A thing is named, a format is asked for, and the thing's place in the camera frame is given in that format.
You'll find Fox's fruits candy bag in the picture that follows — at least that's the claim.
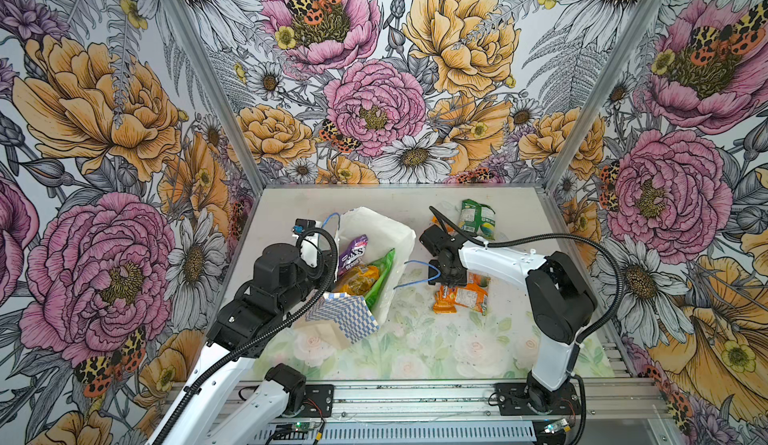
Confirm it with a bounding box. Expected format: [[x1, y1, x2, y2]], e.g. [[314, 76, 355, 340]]
[[432, 272, 491, 315]]

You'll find purple candy bag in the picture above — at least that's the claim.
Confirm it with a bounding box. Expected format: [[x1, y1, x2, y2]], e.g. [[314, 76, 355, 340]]
[[337, 234, 369, 278]]

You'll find green Lays chips bag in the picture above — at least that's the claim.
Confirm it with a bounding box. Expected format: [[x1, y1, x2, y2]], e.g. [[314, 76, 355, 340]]
[[364, 248, 396, 310]]

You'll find yellow mango candy bag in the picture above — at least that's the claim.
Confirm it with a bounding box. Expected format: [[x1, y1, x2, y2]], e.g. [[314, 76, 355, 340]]
[[333, 265, 378, 296]]

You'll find checkered paper bag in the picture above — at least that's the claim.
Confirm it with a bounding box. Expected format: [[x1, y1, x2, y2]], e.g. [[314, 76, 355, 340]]
[[295, 207, 416, 350]]

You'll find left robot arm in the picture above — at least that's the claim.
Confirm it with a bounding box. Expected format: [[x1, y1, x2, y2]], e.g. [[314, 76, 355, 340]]
[[148, 219, 339, 444]]

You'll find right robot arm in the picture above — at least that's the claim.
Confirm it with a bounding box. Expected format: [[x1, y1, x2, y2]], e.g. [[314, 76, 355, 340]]
[[419, 225, 597, 415]]

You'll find green rainbow snack bag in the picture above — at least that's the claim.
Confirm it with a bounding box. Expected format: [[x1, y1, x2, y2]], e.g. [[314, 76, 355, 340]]
[[458, 199, 496, 240]]

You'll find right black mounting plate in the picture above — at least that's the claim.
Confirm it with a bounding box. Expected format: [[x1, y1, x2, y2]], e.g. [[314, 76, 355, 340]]
[[487, 382, 581, 416]]

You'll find black mounting plate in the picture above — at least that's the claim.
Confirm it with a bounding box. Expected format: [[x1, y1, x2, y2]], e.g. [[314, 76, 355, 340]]
[[487, 382, 581, 416], [282, 384, 335, 418]]

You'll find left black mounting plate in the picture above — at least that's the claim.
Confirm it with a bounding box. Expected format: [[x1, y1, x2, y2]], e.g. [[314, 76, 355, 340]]
[[282, 384, 335, 418]]

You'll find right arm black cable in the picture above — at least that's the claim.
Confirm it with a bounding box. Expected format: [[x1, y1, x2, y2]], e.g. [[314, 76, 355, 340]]
[[428, 204, 625, 345]]

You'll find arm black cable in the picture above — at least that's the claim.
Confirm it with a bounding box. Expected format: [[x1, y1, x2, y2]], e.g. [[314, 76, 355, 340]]
[[428, 204, 625, 345], [149, 226, 340, 445]]

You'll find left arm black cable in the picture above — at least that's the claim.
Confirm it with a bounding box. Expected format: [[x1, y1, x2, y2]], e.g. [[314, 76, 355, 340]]
[[149, 226, 340, 445]]

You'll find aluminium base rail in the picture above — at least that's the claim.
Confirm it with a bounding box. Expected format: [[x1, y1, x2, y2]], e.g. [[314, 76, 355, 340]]
[[219, 378, 684, 444]]

